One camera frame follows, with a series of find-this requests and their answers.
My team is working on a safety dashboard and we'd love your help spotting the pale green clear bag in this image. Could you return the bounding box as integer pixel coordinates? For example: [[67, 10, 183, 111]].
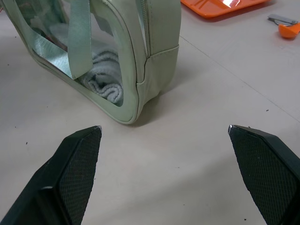
[[0, 0, 182, 125]]

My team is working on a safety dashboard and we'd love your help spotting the grey metal clip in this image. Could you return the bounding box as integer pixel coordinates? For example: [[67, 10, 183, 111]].
[[267, 14, 298, 26]]

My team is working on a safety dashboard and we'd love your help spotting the orange plastic tray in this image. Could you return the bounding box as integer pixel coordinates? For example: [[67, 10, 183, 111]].
[[180, 0, 272, 19]]

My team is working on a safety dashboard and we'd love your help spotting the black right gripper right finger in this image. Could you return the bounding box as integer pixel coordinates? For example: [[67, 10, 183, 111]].
[[227, 125, 300, 225]]

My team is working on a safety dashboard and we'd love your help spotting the white rolled towel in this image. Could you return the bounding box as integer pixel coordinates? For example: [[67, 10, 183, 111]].
[[48, 22, 124, 104]]

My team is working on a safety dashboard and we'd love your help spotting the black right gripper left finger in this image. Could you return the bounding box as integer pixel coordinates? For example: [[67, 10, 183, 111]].
[[0, 126, 103, 225]]

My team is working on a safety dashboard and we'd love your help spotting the orange plastic scoop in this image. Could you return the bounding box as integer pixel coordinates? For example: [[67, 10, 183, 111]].
[[278, 22, 299, 39]]

